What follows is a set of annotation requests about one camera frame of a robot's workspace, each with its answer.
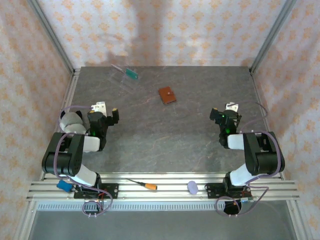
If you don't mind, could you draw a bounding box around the slotted grey cable duct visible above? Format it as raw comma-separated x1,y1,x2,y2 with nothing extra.
36,202,226,211

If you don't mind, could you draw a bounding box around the aluminium rail frame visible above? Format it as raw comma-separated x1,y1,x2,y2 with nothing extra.
26,172,301,202

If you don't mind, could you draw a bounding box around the brown leather card holder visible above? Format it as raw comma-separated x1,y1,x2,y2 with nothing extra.
157,86,178,105

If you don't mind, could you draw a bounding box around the lilac oval object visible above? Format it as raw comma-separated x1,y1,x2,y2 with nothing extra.
187,180,200,195

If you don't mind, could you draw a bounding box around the clear acrylic card stand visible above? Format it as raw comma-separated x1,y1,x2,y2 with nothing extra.
111,63,140,95

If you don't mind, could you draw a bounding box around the blue plastic clip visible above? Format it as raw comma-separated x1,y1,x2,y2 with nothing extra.
56,180,74,193

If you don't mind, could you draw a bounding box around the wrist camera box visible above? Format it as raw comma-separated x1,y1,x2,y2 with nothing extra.
90,101,107,118
224,101,240,113

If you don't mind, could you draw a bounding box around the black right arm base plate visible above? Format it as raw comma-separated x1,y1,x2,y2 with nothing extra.
205,182,252,200

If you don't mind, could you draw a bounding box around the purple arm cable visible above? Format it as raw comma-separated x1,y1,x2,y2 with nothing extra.
51,104,115,218
215,101,282,218

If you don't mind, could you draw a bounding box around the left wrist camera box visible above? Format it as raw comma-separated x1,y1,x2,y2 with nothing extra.
90,101,107,118

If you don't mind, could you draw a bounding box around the orange-handled screwdriver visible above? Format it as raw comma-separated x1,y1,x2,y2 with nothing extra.
125,178,158,191

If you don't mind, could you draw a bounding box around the patterned cloth backdrop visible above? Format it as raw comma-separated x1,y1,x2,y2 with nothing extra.
252,0,320,240
37,0,286,68
0,0,73,240

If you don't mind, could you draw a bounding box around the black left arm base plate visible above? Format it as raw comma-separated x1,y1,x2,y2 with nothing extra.
73,183,119,200

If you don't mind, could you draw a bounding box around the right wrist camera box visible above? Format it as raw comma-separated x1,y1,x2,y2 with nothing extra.
224,101,240,113

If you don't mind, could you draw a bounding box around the aluminium frame post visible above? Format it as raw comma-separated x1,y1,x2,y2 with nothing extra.
249,0,299,75
26,0,76,76

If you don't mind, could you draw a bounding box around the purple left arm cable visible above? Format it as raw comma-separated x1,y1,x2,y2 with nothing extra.
51,104,115,218

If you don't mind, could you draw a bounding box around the aluminium table side rail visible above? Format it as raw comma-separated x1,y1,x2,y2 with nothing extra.
39,68,81,181
249,71,285,180

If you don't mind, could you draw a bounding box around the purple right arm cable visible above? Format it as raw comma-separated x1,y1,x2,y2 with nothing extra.
215,101,282,218

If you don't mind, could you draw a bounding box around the green plastic card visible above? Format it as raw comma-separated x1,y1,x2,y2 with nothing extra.
124,67,140,81

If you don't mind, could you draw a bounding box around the grey white plush toy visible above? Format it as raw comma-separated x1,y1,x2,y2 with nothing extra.
58,109,88,135

